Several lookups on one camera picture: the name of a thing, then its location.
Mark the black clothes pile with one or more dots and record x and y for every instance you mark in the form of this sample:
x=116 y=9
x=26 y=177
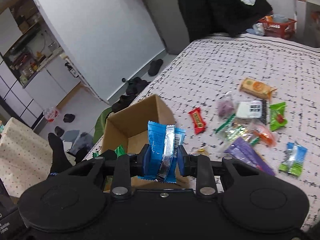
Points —
x=234 y=17

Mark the small yellow candy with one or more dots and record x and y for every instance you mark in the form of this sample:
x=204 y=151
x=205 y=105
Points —
x=203 y=151

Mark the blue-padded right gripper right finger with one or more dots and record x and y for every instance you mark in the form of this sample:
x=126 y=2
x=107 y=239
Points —
x=199 y=167

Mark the orange cracker packet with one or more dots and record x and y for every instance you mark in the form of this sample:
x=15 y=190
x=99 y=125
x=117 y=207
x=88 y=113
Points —
x=257 y=88

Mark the orange sausage snack bag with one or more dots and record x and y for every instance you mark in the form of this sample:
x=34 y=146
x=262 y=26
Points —
x=265 y=135

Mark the purple round snack packet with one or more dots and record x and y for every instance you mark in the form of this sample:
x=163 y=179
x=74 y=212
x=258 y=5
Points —
x=225 y=105

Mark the white black snack packet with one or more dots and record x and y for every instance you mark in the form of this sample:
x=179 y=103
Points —
x=254 y=109

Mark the white black-patterned bed blanket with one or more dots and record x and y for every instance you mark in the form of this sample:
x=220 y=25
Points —
x=213 y=66

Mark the black slippers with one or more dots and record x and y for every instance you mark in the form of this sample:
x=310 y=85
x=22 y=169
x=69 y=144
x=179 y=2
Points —
x=155 y=66

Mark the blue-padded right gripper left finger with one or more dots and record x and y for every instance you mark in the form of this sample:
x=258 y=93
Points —
x=126 y=167

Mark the green cartoon floor mat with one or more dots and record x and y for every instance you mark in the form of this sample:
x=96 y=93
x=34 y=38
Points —
x=100 y=124

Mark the blue green snack packet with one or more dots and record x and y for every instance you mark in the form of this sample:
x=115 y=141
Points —
x=294 y=159

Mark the light green snack packet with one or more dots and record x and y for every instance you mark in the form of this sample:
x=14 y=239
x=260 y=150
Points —
x=277 y=118

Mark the open cardboard box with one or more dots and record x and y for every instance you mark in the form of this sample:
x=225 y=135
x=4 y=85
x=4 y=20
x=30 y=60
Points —
x=129 y=128

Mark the red candy bar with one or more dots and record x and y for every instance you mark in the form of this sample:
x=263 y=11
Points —
x=198 y=121

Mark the red white plastic bag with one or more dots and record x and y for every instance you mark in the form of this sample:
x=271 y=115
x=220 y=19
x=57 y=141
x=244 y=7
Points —
x=51 y=113

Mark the purple wafer pack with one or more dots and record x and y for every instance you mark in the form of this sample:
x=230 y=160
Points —
x=243 y=151

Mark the green striped biscuit packet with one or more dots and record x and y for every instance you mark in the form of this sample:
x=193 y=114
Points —
x=234 y=128

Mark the red plastic basket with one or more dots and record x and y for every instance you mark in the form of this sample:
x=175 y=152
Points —
x=280 y=30

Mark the cluttered white desk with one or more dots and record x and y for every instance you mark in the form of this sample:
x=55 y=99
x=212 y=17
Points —
x=307 y=22

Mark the white kitchen cabinet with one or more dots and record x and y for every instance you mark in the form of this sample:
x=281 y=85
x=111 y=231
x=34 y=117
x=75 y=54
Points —
x=47 y=88

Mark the dotted cream tablecloth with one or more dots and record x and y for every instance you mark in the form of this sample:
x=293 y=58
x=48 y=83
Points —
x=26 y=158

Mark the black sock foot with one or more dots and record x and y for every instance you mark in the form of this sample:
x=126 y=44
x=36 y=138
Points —
x=60 y=162

